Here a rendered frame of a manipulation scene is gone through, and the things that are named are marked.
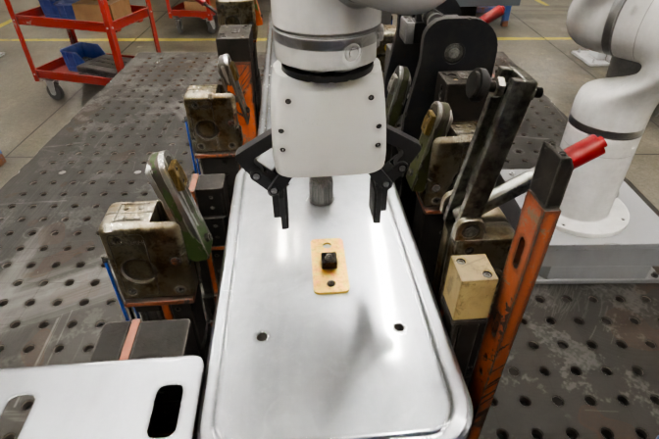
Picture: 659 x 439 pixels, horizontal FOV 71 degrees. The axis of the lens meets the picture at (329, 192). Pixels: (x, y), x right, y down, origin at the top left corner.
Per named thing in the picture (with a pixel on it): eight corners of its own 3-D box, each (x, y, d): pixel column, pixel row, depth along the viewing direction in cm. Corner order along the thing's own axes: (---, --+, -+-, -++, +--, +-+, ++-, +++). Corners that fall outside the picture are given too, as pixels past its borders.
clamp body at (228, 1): (227, 106, 157) (211, -8, 136) (270, 105, 158) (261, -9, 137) (223, 120, 148) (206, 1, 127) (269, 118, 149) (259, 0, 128)
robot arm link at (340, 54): (377, 6, 39) (375, 41, 41) (273, 10, 39) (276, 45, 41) (396, 35, 32) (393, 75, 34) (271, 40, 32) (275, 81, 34)
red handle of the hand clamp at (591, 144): (444, 200, 49) (588, 122, 45) (453, 213, 51) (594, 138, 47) (457, 224, 46) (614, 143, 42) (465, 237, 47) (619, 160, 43)
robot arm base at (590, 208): (590, 177, 101) (620, 99, 91) (650, 233, 86) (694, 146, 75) (508, 184, 99) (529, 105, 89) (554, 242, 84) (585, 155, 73)
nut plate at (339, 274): (310, 241, 54) (310, 233, 53) (342, 239, 54) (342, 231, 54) (313, 295, 47) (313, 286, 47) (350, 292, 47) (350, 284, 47)
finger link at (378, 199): (403, 149, 45) (398, 204, 49) (371, 151, 45) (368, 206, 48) (410, 167, 42) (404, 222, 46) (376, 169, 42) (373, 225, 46)
